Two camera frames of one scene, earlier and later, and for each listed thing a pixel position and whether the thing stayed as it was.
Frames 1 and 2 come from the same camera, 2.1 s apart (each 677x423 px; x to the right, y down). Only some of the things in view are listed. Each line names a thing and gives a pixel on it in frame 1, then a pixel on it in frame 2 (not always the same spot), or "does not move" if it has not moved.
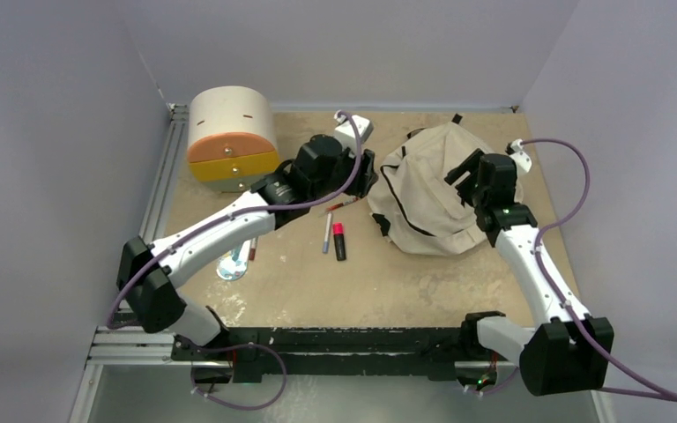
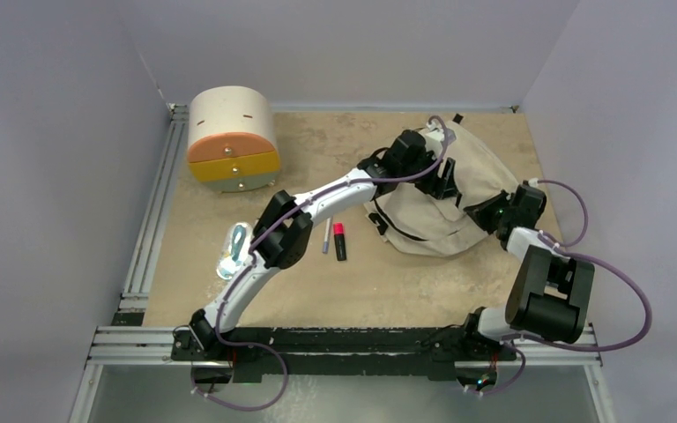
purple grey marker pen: [325, 245] does not move
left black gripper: [365, 178] to [441, 188]
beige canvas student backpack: [411, 202] does not move
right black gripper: [470, 165] to [478, 212]
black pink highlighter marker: [339, 241] does not move
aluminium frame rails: [128, 350] does not move
